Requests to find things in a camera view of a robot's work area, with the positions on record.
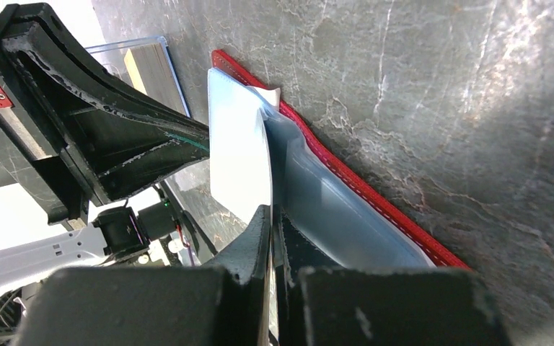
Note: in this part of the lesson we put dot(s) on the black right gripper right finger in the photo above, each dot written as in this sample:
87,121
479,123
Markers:
292,251

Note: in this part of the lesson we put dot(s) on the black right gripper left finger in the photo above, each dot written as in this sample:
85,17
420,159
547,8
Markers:
242,316

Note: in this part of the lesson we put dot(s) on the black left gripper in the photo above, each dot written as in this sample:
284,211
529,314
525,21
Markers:
70,131

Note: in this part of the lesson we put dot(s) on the clear plastic card box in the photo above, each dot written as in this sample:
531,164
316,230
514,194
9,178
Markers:
110,56

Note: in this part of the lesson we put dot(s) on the red leather card holder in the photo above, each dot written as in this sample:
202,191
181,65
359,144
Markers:
263,153

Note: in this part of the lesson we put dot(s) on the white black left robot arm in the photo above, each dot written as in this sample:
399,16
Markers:
115,236

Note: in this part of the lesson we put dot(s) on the orange card stack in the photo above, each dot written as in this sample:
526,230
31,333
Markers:
149,69

